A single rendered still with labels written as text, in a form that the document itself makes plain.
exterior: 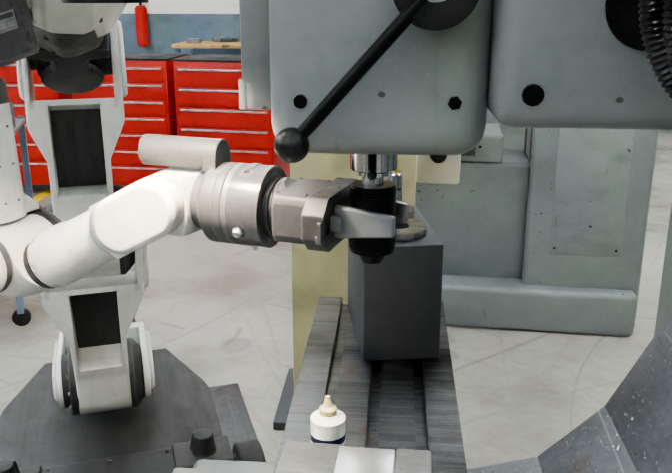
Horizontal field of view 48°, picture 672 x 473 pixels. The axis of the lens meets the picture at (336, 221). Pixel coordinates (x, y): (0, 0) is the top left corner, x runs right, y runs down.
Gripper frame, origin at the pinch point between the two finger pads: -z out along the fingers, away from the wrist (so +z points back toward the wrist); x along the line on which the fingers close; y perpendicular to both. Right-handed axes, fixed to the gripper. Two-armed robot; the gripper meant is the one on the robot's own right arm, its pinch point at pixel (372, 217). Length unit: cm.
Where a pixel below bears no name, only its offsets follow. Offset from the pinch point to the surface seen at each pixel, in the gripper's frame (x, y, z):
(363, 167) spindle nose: -2.3, -5.6, 0.3
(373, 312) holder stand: 30.7, 24.3, 8.8
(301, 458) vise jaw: -11.8, 21.6, 3.3
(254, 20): -4.8, -19.4, 10.4
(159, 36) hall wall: 790, 31, 523
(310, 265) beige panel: 159, 68, 70
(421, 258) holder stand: 33.6, 15.9, 2.4
